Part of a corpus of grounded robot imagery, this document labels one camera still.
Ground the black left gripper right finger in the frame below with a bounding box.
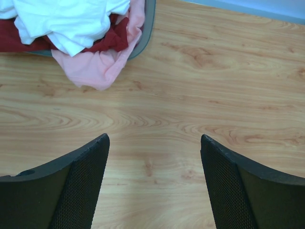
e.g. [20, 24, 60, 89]
[200, 135, 305, 229]

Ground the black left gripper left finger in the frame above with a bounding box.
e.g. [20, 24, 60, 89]
[0, 134, 110, 229]

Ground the white t-shirt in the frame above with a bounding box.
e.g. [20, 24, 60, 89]
[0, 0, 130, 57]

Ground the salmon pink t-shirt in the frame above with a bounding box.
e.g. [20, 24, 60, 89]
[51, 0, 156, 90]

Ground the dark red t-shirt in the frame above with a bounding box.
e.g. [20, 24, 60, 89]
[0, 14, 129, 52]

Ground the grey laundry basket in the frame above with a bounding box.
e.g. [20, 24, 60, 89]
[43, 0, 156, 62]

